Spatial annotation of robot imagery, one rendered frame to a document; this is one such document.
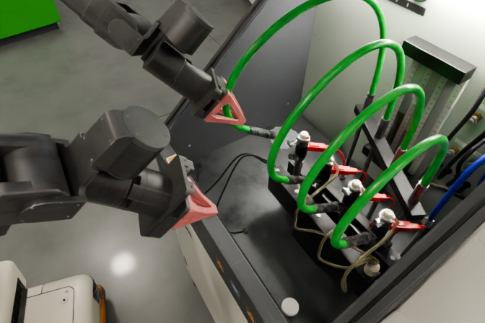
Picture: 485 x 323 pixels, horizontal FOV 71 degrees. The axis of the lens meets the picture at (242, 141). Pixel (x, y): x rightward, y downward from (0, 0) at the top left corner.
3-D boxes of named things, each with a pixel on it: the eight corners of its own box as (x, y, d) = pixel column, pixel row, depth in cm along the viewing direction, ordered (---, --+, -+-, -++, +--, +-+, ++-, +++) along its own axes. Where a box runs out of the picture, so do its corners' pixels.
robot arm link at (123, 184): (61, 166, 40) (56, 206, 37) (90, 129, 37) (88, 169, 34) (115, 181, 45) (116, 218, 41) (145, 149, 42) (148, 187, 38)
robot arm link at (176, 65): (138, 57, 58) (135, 68, 54) (162, 25, 56) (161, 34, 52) (171, 81, 62) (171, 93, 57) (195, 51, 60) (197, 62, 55)
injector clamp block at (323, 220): (265, 202, 98) (269, 169, 87) (293, 187, 102) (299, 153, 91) (350, 308, 78) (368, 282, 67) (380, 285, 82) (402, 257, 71)
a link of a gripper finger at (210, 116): (251, 99, 67) (214, 70, 63) (258, 115, 61) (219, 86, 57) (228, 122, 69) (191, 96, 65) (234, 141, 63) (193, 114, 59)
